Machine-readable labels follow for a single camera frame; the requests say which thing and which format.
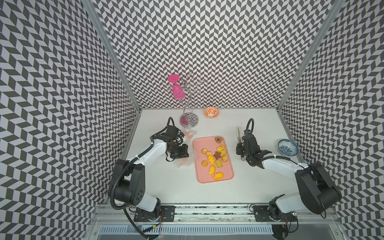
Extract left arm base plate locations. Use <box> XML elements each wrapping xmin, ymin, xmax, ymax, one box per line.
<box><xmin>134</xmin><ymin>205</ymin><xmax>176</xmax><ymax>222</ymax></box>

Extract brown star cookie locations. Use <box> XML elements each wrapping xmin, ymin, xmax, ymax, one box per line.
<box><xmin>213</xmin><ymin>151</ymin><xmax>222</xmax><ymax>160</ymax></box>

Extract heart jam cookie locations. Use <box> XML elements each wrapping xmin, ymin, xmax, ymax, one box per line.
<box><xmin>215</xmin><ymin>137</ymin><xmax>223</xmax><ymax>144</ymax></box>

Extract yellow cat cookie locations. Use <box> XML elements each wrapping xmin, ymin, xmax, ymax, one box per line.
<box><xmin>217</xmin><ymin>145</ymin><xmax>226</xmax><ymax>152</ymax></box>

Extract clear resealable bag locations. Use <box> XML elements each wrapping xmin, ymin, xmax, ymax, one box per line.
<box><xmin>175</xmin><ymin>150</ymin><xmax>196</xmax><ymax>169</ymax></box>
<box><xmin>183</xmin><ymin>129</ymin><xmax>197</xmax><ymax>141</ymax></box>

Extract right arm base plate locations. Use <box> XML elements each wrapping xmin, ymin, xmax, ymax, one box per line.
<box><xmin>250</xmin><ymin>205</ymin><xmax>297</xmax><ymax>223</ymax></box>

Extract blue white porcelain bowl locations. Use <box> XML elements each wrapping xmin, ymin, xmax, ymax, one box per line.
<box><xmin>278</xmin><ymin>139</ymin><xmax>299</xmax><ymax>157</ymax></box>

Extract pink plastic tray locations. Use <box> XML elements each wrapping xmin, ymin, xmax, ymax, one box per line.
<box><xmin>193</xmin><ymin>136</ymin><xmax>235</xmax><ymax>184</ymax></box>

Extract rectangular cracker cookie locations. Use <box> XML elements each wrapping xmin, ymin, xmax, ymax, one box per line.
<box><xmin>215</xmin><ymin>160</ymin><xmax>223</xmax><ymax>168</ymax></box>

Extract metal tongs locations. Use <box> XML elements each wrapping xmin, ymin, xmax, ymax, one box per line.
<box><xmin>236</xmin><ymin>127</ymin><xmax>245</xmax><ymax>161</ymax></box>

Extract orange patterned small bowl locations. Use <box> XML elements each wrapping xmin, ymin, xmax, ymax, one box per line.
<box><xmin>204</xmin><ymin>107</ymin><xmax>220</xmax><ymax>119</ymax></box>

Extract yellow fish cookie lower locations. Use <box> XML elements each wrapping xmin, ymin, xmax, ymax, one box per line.
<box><xmin>213</xmin><ymin>172</ymin><xmax>224</xmax><ymax>181</ymax></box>

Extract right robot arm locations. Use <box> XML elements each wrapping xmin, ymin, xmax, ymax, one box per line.
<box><xmin>236</xmin><ymin>119</ymin><xmax>342</xmax><ymax>222</ymax></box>

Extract pink ornament on stand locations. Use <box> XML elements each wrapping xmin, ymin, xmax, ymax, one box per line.
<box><xmin>168</xmin><ymin>74</ymin><xmax>186</xmax><ymax>100</ymax></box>

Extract round waffle cookie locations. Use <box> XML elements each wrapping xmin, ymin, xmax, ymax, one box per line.
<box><xmin>201</xmin><ymin>160</ymin><xmax>209</xmax><ymax>167</ymax></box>

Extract yellow fish cookie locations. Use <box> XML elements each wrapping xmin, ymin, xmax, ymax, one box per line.
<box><xmin>213</xmin><ymin>172</ymin><xmax>224</xmax><ymax>181</ymax></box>
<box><xmin>208</xmin><ymin>165</ymin><xmax>216</xmax><ymax>176</ymax></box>

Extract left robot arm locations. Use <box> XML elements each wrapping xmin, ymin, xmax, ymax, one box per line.
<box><xmin>108</xmin><ymin>117</ymin><xmax>190</xmax><ymax>221</ymax></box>

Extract aluminium front rail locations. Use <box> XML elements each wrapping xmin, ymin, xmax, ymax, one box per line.
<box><xmin>91</xmin><ymin>204</ymin><xmax>341</xmax><ymax>225</ymax></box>

